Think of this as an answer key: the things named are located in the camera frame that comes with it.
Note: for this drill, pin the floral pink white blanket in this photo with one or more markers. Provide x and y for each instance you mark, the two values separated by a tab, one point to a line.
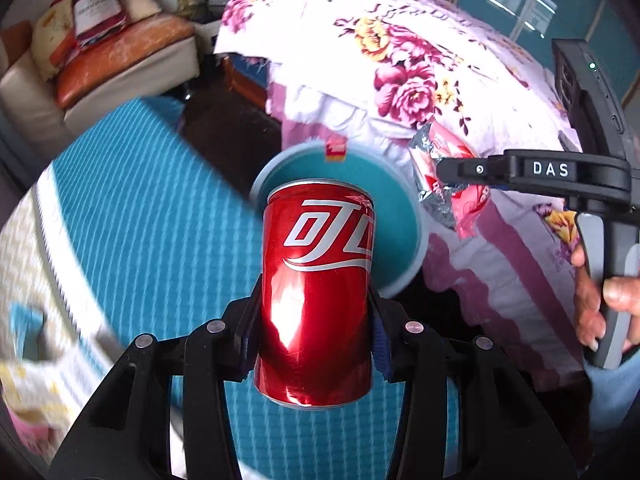
400	60

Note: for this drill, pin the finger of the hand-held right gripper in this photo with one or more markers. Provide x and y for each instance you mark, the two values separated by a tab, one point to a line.
465	170

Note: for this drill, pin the small red packet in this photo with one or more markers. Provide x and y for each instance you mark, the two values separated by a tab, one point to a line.
336	151

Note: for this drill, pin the teal quilted mat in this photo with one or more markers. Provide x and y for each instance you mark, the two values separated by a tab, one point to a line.
150	210

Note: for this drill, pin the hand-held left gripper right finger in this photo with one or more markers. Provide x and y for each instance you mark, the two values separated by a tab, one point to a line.
380	352

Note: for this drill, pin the foil snack wrapper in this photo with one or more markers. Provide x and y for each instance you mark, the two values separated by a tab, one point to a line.
452	210

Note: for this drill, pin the yellow white blue snack packet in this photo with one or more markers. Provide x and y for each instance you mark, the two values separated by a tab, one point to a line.
42	385

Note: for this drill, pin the round teal bin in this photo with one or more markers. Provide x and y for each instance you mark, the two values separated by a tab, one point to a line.
395	210

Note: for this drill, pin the orange seat cushion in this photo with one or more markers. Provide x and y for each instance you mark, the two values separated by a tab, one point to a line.
125	50

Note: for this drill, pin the pale yellow pillow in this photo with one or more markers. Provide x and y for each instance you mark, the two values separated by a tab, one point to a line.
47	35

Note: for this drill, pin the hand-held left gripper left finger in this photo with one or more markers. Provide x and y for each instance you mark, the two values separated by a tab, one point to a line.
248	332

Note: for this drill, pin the cream sofa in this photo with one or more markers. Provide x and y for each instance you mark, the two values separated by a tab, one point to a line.
125	82

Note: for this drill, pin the person's right hand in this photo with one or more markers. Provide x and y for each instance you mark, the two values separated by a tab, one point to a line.
587	305

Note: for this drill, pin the red soda can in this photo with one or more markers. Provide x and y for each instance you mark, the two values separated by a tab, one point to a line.
315	285

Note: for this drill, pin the person's leg in blue jeans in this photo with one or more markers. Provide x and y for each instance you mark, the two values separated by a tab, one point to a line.
615	400

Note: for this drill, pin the red striped bag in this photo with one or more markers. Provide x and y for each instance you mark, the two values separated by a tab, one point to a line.
97	10

